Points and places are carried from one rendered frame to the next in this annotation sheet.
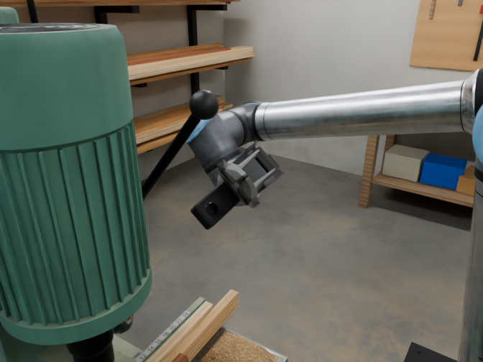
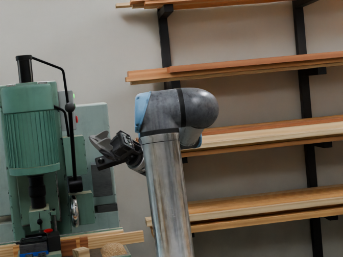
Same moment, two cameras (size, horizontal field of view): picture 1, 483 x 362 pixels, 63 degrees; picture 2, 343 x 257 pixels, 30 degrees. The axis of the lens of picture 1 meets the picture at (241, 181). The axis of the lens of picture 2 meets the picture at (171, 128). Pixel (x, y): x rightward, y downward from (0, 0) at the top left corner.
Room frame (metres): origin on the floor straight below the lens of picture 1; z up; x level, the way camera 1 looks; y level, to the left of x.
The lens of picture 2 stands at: (-0.75, -1.80, 1.44)
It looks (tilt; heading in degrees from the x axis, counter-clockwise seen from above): 3 degrees down; 48
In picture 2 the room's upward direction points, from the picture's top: 5 degrees counter-clockwise
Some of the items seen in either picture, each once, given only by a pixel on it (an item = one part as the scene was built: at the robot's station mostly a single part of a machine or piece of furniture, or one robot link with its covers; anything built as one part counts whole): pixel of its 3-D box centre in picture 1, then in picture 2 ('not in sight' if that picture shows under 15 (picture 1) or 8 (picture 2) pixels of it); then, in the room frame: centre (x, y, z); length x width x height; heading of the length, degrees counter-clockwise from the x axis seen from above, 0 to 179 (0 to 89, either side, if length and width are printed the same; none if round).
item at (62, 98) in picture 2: not in sight; (66, 110); (0.68, 0.40, 1.40); 0.10 x 0.06 x 0.16; 59
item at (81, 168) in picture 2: not in sight; (75, 155); (0.63, 0.31, 1.22); 0.09 x 0.08 x 0.15; 59
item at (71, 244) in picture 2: not in sight; (49, 250); (0.38, 0.14, 0.93); 0.18 x 0.02 x 0.05; 149
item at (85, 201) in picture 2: not in sight; (81, 207); (0.62, 0.28, 1.02); 0.09 x 0.07 x 0.12; 149
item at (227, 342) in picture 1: (240, 353); (113, 247); (0.55, 0.00, 0.91); 0.12 x 0.09 x 0.03; 59
